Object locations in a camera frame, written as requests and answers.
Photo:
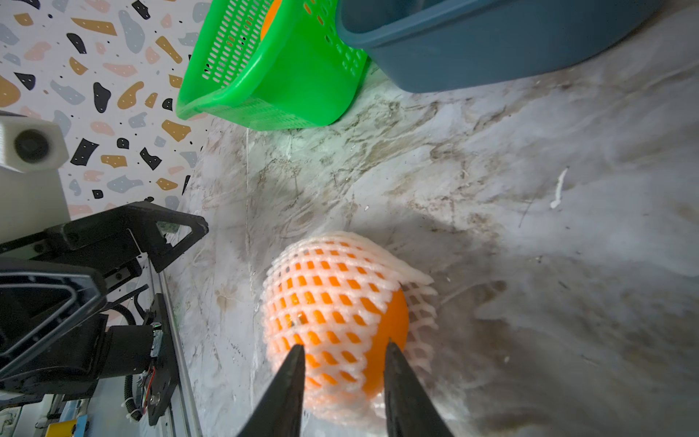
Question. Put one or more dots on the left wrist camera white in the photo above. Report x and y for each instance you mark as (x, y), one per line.
(32, 196)

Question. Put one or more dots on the green plastic mesh basket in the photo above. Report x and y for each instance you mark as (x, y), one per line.
(300, 75)

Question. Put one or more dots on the netted orange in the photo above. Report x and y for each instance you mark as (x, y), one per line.
(339, 298)
(269, 18)

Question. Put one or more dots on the dark teal plastic bin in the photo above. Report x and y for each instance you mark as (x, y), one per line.
(434, 46)

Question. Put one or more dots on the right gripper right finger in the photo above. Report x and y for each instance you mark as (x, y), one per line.
(409, 410)

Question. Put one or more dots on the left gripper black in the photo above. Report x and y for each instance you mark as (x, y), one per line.
(41, 301)

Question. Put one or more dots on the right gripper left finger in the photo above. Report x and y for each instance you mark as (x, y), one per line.
(279, 412)

